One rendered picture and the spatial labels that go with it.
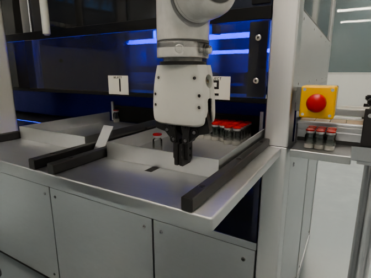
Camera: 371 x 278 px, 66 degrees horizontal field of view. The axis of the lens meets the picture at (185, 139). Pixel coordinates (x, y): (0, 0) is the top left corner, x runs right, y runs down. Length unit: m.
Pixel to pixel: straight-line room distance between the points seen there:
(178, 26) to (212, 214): 0.27
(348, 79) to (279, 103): 4.60
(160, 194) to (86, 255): 0.94
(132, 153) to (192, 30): 0.28
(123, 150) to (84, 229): 0.73
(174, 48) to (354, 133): 0.53
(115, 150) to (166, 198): 0.23
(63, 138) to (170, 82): 0.38
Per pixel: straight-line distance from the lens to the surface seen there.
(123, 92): 0.95
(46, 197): 1.42
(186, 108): 0.46
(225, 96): 0.76
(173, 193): 0.45
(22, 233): 1.71
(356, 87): 5.31
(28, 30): 1.31
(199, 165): 0.51
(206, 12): 0.40
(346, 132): 0.82
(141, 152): 0.58
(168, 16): 0.45
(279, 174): 0.76
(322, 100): 0.67
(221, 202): 0.42
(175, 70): 0.46
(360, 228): 0.95
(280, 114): 0.72
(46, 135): 0.82
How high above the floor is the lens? 1.06
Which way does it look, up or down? 13 degrees down
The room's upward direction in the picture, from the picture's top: straight up
